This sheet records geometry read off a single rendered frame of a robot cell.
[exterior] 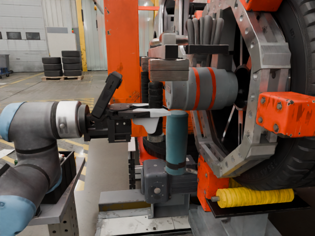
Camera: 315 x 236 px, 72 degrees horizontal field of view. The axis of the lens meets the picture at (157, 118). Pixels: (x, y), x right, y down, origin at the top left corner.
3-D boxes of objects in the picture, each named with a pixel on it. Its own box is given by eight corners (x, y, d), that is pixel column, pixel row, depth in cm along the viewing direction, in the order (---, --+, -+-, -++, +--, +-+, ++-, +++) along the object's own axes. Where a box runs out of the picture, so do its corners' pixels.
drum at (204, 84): (237, 114, 68) (242, 68, 64) (170, 116, 65) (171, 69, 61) (219, 104, 81) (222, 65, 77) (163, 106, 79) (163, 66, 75)
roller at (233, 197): (300, 204, 71) (303, 189, 70) (214, 212, 68) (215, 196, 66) (288, 194, 77) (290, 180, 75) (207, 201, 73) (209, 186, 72)
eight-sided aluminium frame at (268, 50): (266, 212, 54) (309, -40, 39) (241, 214, 54) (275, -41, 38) (199, 135, 106) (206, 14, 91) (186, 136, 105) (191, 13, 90)
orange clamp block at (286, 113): (286, 122, 48) (320, 137, 39) (252, 123, 47) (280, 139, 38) (291, 91, 46) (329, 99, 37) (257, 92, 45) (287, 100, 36)
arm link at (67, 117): (65, 98, 55) (52, 106, 45) (85, 97, 55) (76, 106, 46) (69, 131, 57) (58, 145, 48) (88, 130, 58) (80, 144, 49)
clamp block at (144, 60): (165, 70, 83) (165, 56, 81) (141, 70, 81) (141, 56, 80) (163, 69, 87) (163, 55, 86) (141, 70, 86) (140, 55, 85)
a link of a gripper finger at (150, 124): (170, 131, 54) (133, 130, 54) (171, 108, 52) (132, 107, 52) (170, 136, 51) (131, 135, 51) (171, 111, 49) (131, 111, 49)
